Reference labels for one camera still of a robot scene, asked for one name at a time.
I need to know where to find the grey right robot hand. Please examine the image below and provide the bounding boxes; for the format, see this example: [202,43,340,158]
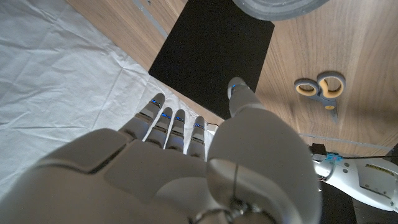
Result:
[0,77,323,224]

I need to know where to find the white backdrop cloth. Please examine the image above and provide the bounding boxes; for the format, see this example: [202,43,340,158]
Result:
[0,0,218,200]

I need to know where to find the scissors with orange grey handles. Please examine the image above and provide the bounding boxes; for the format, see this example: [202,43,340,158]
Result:
[294,71,346,124]

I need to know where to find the grey duct tape roll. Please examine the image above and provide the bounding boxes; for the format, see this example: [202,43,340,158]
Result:
[231,0,330,22]

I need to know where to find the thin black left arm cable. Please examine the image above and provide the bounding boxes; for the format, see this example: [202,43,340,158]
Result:
[341,154,392,160]

